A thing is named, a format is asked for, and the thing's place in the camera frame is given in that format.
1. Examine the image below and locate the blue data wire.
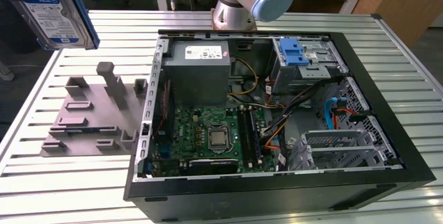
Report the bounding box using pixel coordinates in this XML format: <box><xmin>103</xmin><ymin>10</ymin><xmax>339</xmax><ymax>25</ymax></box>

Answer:
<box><xmin>324</xmin><ymin>96</ymin><xmax>347</xmax><ymax>131</ymax></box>

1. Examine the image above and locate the grey parts rack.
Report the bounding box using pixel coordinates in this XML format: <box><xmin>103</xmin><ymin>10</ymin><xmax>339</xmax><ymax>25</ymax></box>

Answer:
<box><xmin>40</xmin><ymin>62</ymin><xmax>149</xmax><ymax>159</ymax></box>

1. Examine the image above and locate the yellow wire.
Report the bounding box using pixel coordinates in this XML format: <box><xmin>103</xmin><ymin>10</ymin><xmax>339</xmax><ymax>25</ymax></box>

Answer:
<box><xmin>228</xmin><ymin>58</ymin><xmax>260</xmax><ymax>96</ymax></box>

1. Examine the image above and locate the orange wire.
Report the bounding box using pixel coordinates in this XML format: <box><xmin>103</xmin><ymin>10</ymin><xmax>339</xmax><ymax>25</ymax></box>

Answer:
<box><xmin>264</xmin><ymin>128</ymin><xmax>287</xmax><ymax>153</ymax></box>

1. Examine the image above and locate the RAM stick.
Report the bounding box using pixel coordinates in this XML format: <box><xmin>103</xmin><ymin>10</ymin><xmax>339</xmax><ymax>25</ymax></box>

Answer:
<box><xmin>249</xmin><ymin>108</ymin><xmax>263</xmax><ymax>164</ymax></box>

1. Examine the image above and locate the black RAM slot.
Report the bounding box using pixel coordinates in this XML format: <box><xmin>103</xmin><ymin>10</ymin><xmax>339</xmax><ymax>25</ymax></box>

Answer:
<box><xmin>237</xmin><ymin>106</ymin><xmax>252</xmax><ymax>166</ymax></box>

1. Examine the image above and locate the metal drive cage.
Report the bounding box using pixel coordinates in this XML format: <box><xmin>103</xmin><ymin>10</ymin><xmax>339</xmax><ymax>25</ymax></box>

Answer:
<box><xmin>269</xmin><ymin>37</ymin><xmax>348</xmax><ymax>95</ymax></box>

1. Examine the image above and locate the metal disk bay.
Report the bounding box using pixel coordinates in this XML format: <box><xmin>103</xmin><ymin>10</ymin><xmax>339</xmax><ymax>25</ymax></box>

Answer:
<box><xmin>299</xmin><ymin>129</ymin><xmax>395</xmax><ymax>170</ymax></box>

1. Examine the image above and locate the black PC case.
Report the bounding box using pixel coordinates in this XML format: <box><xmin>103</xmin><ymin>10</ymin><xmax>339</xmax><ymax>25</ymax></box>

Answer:
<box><xmin>123</xmin><ymin>29</ymin><xmax>436</xmax><ymax>222</ymax></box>

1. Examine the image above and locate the brown wooden cabinet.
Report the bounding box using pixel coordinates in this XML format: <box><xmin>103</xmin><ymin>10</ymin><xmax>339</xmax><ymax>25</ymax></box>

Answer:
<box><xmin>352</xmin><ymin>0</ymin><xmax>443</xmax><ymax>46</ymax></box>

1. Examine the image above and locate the grey metal foot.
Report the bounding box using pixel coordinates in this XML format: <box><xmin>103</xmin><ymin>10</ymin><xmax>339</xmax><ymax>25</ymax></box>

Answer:
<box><xmin>0</xmin><ymin>60</ymin><xmax>15</xmax><ymax>81</ymax></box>

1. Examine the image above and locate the green motherboard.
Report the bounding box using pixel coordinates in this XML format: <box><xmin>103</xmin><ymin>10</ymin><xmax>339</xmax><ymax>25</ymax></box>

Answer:
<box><xmin>153</xmin><ymin>106</ymin><xmax>277</xmax><ymax>177</ymax></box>

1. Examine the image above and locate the red and black power wire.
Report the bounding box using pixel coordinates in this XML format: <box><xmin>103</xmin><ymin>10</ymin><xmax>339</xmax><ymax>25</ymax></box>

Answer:
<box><xmin>331</xmin><ymin>108</ymin><xmax>370</xmax><ymax>124</ymax></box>

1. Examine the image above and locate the grey power supply unit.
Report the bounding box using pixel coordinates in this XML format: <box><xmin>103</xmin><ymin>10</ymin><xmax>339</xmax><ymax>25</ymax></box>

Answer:
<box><xmin>161</xmin><ymin>39</ymin><xmax>232</xmax><ymax>109</ymax></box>

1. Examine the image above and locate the blue plastic drive latch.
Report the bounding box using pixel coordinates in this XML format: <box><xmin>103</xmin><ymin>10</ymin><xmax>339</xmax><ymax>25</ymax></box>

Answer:
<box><xmin>279</xmin><ymin>38</ymin><xmax>311</xmax><ymax>66</ymax></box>

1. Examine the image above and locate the black graphics card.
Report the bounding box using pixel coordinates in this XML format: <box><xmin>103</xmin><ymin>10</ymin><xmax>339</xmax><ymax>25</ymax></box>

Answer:
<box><xmin>179</xmin><ymin>158</ymin><xmax>239</xmax><ymax>175</ymax></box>

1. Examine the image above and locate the black wire bundle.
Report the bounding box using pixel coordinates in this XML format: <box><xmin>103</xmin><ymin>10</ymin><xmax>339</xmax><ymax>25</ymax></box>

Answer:
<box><xmin>263</xmin><ymin>77</ymin><xmax>347</xmax><ymax>136</ymax></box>

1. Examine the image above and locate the hard disk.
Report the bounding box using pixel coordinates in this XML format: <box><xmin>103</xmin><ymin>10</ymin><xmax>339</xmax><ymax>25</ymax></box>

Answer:
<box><xmin>0</xmin><ymin>0</ymin><xmax>101</xmax><ymax>51</ymax></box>

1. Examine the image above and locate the silver CPU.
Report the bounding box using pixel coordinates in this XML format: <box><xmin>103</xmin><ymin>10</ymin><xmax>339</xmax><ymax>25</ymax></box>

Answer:
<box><xmin>207</xmin><ymin>128</ymin><xmax>229</xmax><ymax>149</ymax></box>

